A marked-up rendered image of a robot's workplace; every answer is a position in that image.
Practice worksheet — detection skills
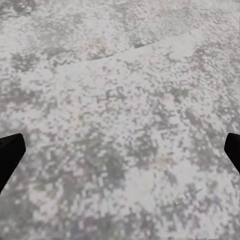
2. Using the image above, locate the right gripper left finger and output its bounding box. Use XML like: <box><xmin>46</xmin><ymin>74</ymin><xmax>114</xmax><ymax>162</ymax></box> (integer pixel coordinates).
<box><xmin>0</xmin><ymin>133</ymin><xmax>26</xmax><ymax>193</ymax></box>

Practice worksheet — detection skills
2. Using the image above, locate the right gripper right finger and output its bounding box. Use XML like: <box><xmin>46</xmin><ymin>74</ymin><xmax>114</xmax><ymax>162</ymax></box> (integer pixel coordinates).
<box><xmin>224</xmin><ymin>133</ymin><xmax>240</xmax><ymax>173</ymax></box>

